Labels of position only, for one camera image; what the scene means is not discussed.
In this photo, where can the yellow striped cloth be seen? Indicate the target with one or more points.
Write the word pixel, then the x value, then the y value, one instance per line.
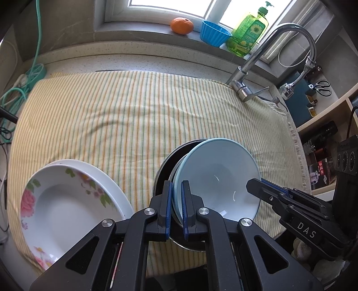
pixel 125 112

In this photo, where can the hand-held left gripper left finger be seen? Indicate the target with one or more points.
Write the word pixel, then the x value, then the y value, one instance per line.
pixel 167 209

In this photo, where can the rose print white plate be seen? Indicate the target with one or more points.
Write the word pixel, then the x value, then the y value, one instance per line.
pixel 64 212

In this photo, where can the red printed box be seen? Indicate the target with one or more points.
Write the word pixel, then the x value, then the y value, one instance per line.
pixel 321 173

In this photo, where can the beige shelf unit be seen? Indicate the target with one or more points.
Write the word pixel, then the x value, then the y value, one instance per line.
pixel 324 114

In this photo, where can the large steel bowl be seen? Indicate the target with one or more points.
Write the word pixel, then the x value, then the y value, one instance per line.
pixel 165 173

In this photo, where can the black rectangular device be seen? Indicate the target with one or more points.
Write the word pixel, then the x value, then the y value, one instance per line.
pixel 324 130

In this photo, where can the orange fruit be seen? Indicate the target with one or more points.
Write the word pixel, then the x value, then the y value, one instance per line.
pixel 181 26

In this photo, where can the window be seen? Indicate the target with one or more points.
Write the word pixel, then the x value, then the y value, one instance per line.
pixel 117 16

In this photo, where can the brown leaf floral plate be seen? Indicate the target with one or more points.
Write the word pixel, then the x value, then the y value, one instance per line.
pixel 119 194

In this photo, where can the pale blue ceramic bowl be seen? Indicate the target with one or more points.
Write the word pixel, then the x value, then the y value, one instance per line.
pixel 218 173

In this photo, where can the chrome faucet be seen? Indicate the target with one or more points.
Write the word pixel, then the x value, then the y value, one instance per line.
pixel 244 89

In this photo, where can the black tripod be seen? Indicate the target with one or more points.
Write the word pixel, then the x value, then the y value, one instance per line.
pixel 8 114

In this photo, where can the black scissors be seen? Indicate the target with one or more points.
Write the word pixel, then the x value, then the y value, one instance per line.
pixel 312 86

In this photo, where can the blue ribbed cup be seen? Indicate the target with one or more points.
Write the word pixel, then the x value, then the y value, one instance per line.
pixel 214 35

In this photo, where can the teal round power strip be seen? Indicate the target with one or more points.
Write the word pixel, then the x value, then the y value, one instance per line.
pixel 39 72

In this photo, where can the dark blue knife block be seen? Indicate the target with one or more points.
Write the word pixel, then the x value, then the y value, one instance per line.
pixel 299 106

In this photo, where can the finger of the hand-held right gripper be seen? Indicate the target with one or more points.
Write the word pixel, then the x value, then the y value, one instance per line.
pixel 304 200
pixel 263 191

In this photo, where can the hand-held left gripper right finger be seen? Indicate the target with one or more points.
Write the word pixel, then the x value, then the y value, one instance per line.
pixel 185 209

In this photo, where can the green detergent bottle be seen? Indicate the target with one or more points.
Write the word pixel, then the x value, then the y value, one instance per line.
pixel 249 30

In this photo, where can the person's right hand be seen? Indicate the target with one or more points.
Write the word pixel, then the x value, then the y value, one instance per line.
pixel 300 249

